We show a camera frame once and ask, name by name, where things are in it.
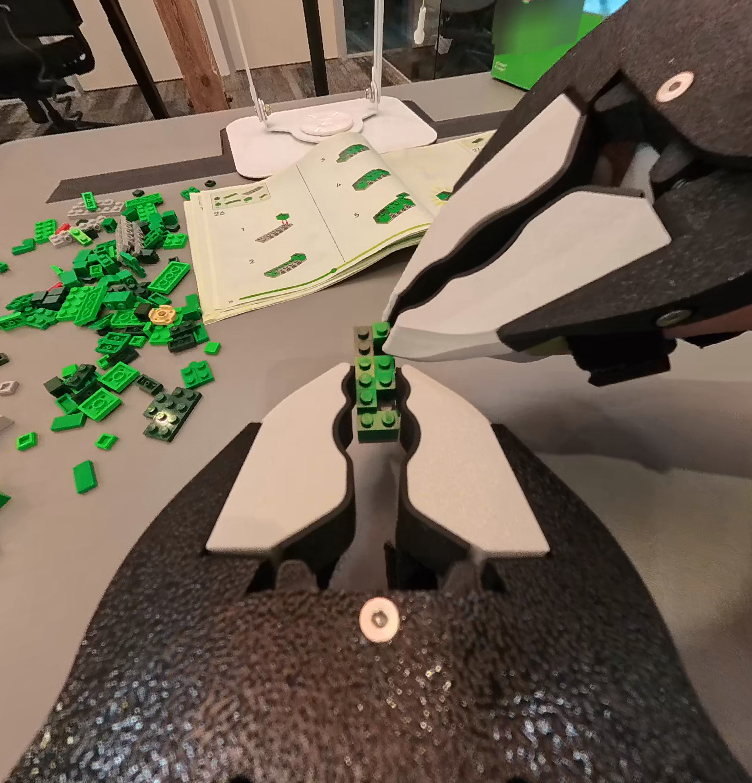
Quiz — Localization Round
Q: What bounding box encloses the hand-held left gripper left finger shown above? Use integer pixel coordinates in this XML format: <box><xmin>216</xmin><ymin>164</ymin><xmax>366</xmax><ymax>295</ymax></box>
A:
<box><xmin>204</xmin><ymin>361</ymin><xmax>357</xmax><ymax>559</ymax></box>

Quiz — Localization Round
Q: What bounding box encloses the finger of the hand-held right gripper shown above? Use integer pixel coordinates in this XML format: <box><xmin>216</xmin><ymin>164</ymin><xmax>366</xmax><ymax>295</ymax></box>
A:
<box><xmin>381</xmin><ymin>190</ymin><xmax>675</xmax><ymax>363</ymax></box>
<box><xmin>387</xmin><ymin>93</ymin><xmax>592</xmax><ymax>321</ymax></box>

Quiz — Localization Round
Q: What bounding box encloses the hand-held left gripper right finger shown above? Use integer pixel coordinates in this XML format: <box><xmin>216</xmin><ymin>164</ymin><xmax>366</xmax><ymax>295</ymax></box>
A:
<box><xmin>397</xmin><ymin>364</ymin><xmax>552</xmax><ymax>564</ymax></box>

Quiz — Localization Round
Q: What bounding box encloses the green toy brick assembly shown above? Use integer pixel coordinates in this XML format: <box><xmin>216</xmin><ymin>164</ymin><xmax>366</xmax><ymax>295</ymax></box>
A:
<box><xmin>353</xmin><ymin>324</ymin><xmax>405</xmax><ymax>445</ymax></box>

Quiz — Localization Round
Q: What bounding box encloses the grey desk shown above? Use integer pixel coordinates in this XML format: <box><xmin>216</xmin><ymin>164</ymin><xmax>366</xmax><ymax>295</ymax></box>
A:
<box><xmin>0</xmin><ymin>80</ymin><xmax>752</xmax><ymax>783</ymax></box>

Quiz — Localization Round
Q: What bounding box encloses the white desk lamp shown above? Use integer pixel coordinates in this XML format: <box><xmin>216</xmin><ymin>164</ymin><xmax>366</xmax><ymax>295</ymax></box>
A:
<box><xmin>226</xmin><ymin>0</ymin><xmax>439</xmax><ymax>181</ymax></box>

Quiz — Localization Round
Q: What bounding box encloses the person's right hand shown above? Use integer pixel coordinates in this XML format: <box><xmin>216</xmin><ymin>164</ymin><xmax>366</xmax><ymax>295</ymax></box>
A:
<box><xmin>665</xmin><ymin>302</ymin><xmax>752</xmax><ymax>347</ymax></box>

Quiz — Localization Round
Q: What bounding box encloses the green toy box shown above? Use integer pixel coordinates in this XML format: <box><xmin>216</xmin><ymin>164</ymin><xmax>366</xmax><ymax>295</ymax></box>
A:
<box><xmin>490</xmin><ymin>0</ymin><xmax>604</xmax><ymax>93</ymax></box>

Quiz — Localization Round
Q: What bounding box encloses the open instruction booklet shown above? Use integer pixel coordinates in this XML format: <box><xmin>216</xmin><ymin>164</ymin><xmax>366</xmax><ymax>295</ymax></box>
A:
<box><xmin>184</xmin><ymin>129</ymin><xmax>500</xmax><ymax>325</ymax></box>

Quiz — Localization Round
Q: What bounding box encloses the black table pole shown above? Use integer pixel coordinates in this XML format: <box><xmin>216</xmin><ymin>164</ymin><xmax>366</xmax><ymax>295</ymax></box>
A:
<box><xmin>302</xmin><ymin>0</ymin><xmax>329</xmax><ymax>97</ymax></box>

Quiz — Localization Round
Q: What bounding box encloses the pile of green toy bricks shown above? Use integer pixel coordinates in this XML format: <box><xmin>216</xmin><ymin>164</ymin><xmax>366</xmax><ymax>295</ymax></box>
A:
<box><xmin>0</xmin><ymin>188</ymin><xmax>222</xmax><ymax>452</ymax></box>

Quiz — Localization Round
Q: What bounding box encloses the wooden table with black legs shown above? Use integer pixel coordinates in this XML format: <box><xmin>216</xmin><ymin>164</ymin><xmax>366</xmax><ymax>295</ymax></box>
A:
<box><xmin>97</xmin><ymin>0</ymin><xmax>170</xmax><ymax>121</ymax></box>

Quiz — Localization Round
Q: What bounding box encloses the black office chair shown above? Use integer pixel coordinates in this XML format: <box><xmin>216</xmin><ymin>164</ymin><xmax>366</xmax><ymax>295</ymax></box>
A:
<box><xmin>0</xmin><ymin>0</ymin><xmax>97</xmax><ymax>126</ymax></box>

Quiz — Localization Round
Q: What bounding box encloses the wooden post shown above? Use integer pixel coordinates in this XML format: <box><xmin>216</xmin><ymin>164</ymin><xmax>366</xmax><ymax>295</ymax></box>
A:
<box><xmin>152</xmin><ymin>0</ymin><xmax>231</xmax><ymax>115</ymax></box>

